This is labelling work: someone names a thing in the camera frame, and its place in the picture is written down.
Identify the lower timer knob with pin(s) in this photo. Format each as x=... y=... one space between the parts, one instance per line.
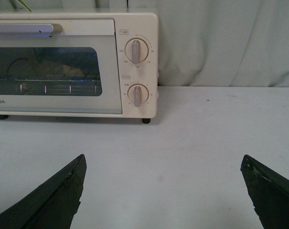
x=138 y=94

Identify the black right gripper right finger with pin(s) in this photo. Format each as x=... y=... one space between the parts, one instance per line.
x=269 y=192

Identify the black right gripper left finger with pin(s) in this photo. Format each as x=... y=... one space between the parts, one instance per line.
x=53 y=204

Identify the white oven door handle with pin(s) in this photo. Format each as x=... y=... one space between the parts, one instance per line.
x=29 y=30

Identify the wire oven rack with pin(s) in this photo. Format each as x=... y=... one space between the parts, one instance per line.
x=50 y=87

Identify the glass oven door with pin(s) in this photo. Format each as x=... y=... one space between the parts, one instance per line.
x=84 y=50

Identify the green plant leaf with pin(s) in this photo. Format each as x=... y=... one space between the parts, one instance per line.
x=20 y=5

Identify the white backdrop curtain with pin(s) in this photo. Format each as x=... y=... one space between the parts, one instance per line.
x=212 y=42

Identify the upper temperature knob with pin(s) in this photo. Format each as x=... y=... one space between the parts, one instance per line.
x=136 y=50

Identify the cream toaster oven body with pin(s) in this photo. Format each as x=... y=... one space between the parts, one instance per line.
x=130 y=23

